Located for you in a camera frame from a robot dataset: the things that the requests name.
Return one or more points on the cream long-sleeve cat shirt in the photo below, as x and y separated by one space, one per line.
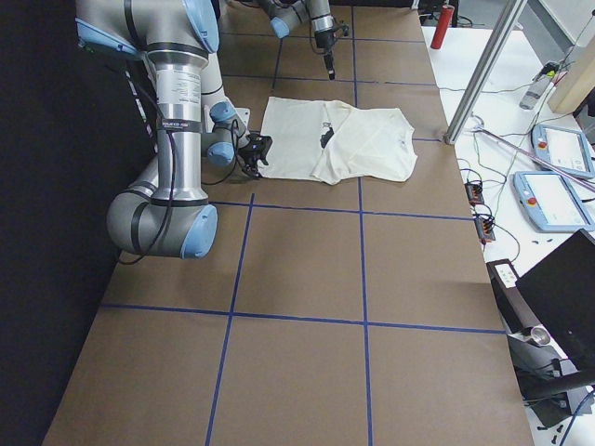
329 141

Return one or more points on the teach pendant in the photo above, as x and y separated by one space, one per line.
550 202
566 149

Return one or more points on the black monitor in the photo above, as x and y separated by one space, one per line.
559 289

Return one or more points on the red cylindrical bottle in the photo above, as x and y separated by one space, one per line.
444 22

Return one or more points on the upper teach pendant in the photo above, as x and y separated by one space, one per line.
566 149

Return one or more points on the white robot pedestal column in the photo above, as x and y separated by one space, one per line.
213 92

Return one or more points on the black camera tripod stand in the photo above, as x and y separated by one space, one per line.
553 387

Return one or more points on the silver-grey robot arm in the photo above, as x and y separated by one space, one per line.
284 18
166 212

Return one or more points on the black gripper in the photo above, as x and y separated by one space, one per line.
251 157
323 40

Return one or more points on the orange-black connector block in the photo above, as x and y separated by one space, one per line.
484 230
474 193

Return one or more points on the black box with label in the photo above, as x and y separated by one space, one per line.
503 278

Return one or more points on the aluminium frame post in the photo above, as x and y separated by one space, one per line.
495 44

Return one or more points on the lower teach pendant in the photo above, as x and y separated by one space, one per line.
550 202

